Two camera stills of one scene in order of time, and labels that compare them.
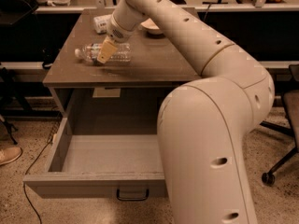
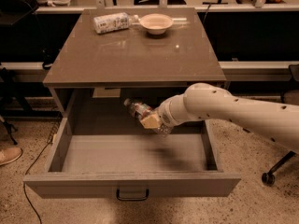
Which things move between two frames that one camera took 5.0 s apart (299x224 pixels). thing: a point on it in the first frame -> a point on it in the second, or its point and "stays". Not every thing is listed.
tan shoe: (9, 154) stays
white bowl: (149, 25) stays
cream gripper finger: (107, 51) -> (151, 121)
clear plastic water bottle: (91, 52) -> (141, 111)
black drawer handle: (132, 198) stays
